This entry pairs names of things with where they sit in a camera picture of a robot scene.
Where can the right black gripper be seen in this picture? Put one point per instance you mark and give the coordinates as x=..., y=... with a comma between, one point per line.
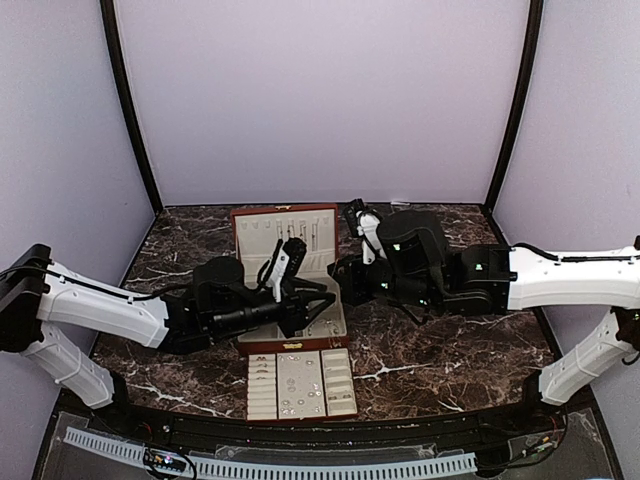
x=352, y=289

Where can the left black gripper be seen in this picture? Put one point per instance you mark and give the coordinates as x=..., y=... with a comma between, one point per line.
x=315, y=311

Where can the brown wooden jewelry box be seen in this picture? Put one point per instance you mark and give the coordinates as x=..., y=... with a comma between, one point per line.
x=255, y=232

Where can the beige jewelry tray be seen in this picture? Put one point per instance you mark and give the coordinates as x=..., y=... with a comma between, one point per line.
x=305, y=385

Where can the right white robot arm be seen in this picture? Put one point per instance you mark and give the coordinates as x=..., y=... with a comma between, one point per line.
x=607, y=278

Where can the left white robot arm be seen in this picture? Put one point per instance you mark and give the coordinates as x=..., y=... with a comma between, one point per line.
x=38, y=295

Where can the silver bangle with charm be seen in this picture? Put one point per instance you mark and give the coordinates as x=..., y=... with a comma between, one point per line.
x=325, y=328

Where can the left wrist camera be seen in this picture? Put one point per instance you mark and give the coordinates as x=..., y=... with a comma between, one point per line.
x=285, y=261

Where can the black front rail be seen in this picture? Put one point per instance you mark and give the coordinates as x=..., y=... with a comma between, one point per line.
x=484, y=430

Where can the white slotted cable duct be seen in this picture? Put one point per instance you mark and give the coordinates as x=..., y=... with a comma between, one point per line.
x=247, y=463

